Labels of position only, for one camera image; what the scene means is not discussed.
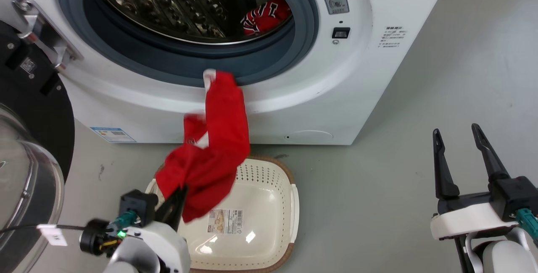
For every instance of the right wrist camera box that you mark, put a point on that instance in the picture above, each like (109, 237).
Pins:
(515, 197)

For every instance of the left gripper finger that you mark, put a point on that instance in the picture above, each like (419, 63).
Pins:
(181, 210)
(168, 208)

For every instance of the plain red garment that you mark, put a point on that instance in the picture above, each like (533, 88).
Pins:
(218, 138)

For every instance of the white QR code sticker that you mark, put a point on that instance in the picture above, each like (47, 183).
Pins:
(28, 65)

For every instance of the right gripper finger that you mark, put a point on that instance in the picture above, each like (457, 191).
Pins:
(487, 155)
(443, 168)

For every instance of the cream perforated laundry basket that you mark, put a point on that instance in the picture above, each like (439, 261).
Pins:
(269, 206)

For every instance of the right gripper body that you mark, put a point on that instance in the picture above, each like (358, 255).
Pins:
(466, 220)

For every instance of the grey rubber door gasket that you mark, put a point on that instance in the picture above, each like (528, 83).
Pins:
(126, 50)

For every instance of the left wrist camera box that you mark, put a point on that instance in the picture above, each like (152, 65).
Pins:
(138, 206)

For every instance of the round white filter cover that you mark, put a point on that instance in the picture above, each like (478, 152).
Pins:
(310, 137)

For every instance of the red garment with white letters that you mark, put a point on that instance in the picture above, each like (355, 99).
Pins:
(269, 19)

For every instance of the stainless steel washer drum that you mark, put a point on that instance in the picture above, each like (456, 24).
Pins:
(168, 4)

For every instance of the blue energy label sticker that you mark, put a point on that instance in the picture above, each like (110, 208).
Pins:
(113, 135)

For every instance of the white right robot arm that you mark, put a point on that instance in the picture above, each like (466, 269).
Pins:
(504, 258)

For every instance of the white front-load washing machine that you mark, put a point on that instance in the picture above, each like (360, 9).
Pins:
(336, 96)

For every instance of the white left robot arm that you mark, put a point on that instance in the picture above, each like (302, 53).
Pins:
(126, 256)

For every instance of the paper label with barcode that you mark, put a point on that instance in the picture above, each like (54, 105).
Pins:
(226, 221)

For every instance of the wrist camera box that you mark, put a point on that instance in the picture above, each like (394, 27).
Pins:
(138, 206)
(515, 197)

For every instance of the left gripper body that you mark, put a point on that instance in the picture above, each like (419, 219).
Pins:
(168, 243)

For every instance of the chrome door hinge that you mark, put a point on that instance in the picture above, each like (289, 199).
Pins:
(46, 33)

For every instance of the black washer door with glass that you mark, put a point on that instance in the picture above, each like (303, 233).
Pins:
(25, 105)

